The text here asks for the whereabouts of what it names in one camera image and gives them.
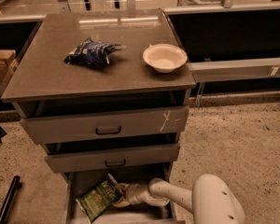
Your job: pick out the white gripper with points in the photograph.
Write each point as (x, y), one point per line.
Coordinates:
(136, 192)

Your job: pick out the green jalapeno chip bag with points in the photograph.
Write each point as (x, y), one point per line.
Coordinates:
(96, 200)

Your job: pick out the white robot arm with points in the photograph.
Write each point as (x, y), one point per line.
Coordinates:
(210, 200)

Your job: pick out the bottom grey drawer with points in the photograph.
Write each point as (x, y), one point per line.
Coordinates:
(81, 182)

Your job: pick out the grey drawer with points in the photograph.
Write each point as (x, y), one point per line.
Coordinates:
(112, 158)
(84, 127)
(81, 182)

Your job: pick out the middle grey drawer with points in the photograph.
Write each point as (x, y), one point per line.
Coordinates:
(112, 158)

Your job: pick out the top grey drawer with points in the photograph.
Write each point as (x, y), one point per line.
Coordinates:
(84, 127)

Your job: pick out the grey drawer cabinet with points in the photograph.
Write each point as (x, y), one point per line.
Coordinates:
(86, 95)

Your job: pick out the blue chip bag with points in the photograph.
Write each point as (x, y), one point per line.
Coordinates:
(92, 53)

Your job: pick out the black bar on floor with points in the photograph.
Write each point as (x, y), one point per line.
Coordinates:
(14, 186)

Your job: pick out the white bowl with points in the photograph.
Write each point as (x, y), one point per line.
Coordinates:
(164, 58)

